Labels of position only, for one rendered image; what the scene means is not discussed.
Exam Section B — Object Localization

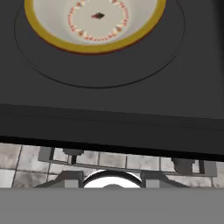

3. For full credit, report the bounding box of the black hob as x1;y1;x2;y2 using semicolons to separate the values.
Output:
0;0;224;157

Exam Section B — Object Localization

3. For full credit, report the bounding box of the dark grey stove knob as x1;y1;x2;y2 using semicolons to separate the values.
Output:
62;148;85;165
171;157;194;176

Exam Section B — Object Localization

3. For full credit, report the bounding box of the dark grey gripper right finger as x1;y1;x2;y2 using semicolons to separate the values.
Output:
140;170;191;189

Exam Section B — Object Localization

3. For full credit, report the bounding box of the white round object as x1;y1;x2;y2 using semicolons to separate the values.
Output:
82;170;143;189

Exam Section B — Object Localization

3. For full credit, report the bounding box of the white bowl with yellow rim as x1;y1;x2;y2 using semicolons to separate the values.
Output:
24;0;167;56

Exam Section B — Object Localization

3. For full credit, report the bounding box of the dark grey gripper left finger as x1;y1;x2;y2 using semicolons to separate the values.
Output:
33;170;86;189

